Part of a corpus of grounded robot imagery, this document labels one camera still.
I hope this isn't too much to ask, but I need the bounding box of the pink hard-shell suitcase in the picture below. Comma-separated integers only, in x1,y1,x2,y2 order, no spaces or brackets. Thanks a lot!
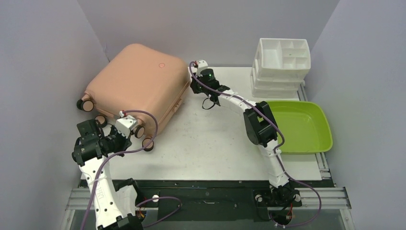
77,44,191,138

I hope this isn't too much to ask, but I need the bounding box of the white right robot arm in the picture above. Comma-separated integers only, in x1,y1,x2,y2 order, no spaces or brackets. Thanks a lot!
191,69,302,207

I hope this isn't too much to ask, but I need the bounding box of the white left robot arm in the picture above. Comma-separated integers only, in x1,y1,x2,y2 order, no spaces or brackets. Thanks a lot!
72,119,143,230

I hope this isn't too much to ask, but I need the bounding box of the white drawer organizer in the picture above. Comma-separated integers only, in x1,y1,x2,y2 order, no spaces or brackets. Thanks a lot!
250,38,311,98

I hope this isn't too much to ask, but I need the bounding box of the green plastic tray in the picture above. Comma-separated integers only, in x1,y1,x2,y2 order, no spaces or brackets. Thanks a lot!
268,101,333,154

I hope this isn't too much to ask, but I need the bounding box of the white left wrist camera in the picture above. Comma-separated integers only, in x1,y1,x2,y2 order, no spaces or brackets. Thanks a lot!
114,115,138,138

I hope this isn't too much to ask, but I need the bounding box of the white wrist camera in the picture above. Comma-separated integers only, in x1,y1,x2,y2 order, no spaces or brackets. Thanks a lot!
114,115,138,138
193,59,208,77

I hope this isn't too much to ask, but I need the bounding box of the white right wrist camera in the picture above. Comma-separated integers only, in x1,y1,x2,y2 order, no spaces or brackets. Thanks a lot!
193,59,208,77

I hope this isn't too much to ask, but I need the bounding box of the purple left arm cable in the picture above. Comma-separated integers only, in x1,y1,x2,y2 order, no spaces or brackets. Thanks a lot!
79,110,183,230

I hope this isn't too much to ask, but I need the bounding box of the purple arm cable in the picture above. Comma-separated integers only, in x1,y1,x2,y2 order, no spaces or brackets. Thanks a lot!
79,110,183,230
189,61,322,229

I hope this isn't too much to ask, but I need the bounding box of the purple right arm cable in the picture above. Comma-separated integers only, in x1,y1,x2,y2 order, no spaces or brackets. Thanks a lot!
189,61,322,229

